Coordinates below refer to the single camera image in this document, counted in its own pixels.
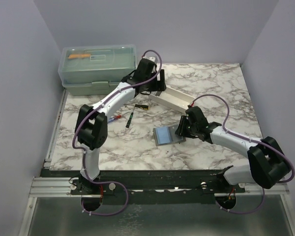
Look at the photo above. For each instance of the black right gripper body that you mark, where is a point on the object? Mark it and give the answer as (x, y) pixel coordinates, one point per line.
(186, 129)

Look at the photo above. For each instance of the red blue pen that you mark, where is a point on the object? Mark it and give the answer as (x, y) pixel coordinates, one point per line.
(114, 118)

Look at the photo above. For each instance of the beige card holder wallet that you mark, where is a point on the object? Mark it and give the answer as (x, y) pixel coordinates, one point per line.
(166, 135)

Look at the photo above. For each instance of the orange item inside box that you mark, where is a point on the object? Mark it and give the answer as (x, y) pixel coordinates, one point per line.
(78, 56)

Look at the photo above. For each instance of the aluminium rail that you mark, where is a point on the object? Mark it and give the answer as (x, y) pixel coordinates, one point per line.
(50, 187)

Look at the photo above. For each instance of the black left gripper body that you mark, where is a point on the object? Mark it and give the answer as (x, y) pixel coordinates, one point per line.
(153, 85)

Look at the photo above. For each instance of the white rectangular card tray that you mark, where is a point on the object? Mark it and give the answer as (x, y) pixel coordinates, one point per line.
(173, 99)

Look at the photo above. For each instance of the green plastic storage box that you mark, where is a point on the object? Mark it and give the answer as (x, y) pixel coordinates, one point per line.
(100, 73)

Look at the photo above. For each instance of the black yellow marker pen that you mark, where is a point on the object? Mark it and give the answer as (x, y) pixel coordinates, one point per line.
(140, 106)

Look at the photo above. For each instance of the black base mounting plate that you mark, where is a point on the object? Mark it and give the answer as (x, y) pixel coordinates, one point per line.
(156, 187)

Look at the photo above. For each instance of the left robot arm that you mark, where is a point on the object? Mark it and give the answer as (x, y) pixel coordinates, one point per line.
(91, 129)

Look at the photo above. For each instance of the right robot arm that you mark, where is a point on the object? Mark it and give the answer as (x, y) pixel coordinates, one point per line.
(266, 162)

